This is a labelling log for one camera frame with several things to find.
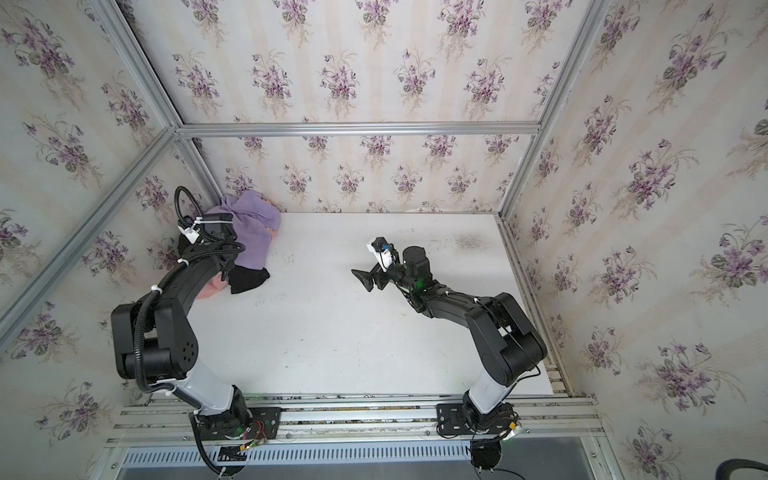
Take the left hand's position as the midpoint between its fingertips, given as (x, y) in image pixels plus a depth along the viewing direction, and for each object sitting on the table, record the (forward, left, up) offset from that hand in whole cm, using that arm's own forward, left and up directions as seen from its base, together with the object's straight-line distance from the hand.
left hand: (202, 248), depth 86 cm
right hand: (-4, -47, 0) cm, 47 cm away
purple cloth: (+25, -5, -13) cm, 29 cm away
